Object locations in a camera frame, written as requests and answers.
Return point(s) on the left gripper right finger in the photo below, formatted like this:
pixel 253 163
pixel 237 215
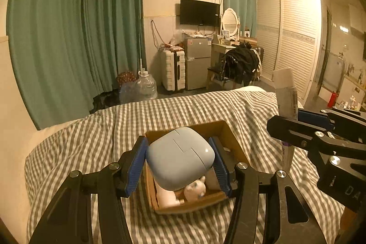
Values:
pixel 229 177

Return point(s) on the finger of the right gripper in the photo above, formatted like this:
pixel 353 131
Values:
pixel 327 119
pixel 297 133

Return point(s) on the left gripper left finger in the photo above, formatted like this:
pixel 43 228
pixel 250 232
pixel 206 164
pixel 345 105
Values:
pixel 132 163

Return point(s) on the white bear figurine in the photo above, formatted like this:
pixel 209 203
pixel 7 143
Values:
pixel 195 190

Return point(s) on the light blue earbuds case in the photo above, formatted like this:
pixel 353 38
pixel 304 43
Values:
pixel 179 157

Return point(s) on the white small bottle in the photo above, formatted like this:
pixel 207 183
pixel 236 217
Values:
pixel 166 198

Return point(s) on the white tube with label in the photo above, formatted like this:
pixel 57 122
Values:
pixel 287 102

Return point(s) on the red fire extinguisher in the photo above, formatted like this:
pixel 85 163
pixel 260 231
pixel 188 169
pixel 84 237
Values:
pixel 332 100

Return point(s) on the grey checkered bed sheet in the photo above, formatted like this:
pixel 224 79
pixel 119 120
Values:
pixel 90 144

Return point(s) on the brown cardboard box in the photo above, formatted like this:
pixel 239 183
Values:
pixel 214 194

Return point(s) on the clear large water jug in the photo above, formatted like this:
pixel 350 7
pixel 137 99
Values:
pixel 146 85

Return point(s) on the black clothes pile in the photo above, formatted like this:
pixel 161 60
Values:
pixel 240 64

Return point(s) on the floral fabric bag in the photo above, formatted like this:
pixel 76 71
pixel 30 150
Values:
pixel 125 77

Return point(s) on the white louvered wardrobe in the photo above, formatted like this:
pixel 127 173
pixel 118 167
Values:
pixel 289 32

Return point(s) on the white hard suitcase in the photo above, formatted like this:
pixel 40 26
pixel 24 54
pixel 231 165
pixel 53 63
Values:
pixel 173 70

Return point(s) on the white dressing table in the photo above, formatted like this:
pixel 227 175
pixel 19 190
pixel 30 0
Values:
pixel 219 50

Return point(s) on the silver mini fridge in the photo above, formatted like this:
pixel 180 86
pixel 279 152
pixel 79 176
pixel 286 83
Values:
pixel 198 60

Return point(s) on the white oval vanity mirror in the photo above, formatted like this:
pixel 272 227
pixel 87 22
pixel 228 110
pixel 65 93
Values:
pixel 230 22

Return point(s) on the large green curtain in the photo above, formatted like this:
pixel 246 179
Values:
pixel 66 52

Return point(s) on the black wall television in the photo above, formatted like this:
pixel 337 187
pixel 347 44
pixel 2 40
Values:
pixel 201 13

